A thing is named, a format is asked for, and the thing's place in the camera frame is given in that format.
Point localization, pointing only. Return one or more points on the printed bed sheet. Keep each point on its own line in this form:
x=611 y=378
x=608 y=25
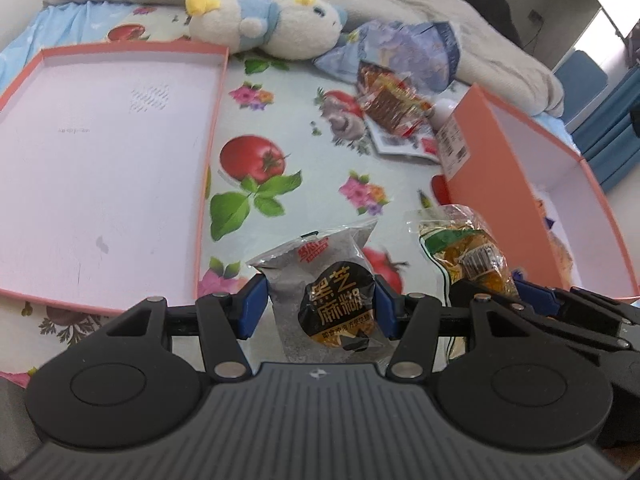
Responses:
x=300 y=125

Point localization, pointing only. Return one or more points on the blue and white plastic bag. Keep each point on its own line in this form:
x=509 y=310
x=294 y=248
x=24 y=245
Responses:
x=415 y=50

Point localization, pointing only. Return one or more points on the blue chair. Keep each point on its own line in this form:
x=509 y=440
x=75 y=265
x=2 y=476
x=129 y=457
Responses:
x=580 y=85

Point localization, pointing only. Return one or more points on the clear packet with brown bar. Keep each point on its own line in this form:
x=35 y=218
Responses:
x=395 y=105

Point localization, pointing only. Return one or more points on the deep pink cardboard box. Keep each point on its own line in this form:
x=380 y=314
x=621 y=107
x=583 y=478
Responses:
x=490 y=160

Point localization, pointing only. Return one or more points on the shallow pink box lid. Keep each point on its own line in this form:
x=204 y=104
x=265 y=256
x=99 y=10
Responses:
x=100 y=160

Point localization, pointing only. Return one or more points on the grey sesame snack packet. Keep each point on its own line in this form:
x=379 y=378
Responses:
x=325 y=280

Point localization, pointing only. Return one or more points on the dark wall socket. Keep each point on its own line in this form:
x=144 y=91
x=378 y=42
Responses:
x=536 y=16

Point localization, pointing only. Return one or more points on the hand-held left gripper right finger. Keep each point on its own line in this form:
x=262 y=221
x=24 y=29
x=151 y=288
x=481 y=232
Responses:
x=384 y=306

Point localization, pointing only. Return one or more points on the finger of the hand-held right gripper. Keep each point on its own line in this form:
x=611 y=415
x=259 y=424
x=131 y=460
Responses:
x=537 y=295
x=462 y=289

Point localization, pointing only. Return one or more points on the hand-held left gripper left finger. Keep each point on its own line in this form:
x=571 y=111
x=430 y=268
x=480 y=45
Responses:
x=253 y=306

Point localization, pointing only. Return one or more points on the green and yellow snack packet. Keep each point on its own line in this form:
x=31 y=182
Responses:
x=465 y=250

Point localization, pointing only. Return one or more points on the grey wardrobe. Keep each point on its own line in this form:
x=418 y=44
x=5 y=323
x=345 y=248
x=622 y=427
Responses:
x=565 y=5

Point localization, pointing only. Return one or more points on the red cake packet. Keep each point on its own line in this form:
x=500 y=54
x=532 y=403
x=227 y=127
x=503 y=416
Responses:
x=562 y=257

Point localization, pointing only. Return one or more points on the printed booklet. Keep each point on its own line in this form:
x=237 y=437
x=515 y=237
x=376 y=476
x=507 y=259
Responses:
x=400 y=142

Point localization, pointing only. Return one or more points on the small white packet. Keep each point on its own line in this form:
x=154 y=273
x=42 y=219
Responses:
x=444 y=115

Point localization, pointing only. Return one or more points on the white and blue plush toy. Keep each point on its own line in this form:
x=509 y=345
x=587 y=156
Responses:
x=280 y=25

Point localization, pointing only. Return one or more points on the blue curtain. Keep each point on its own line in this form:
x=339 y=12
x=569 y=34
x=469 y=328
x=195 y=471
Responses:
x=610 y=135

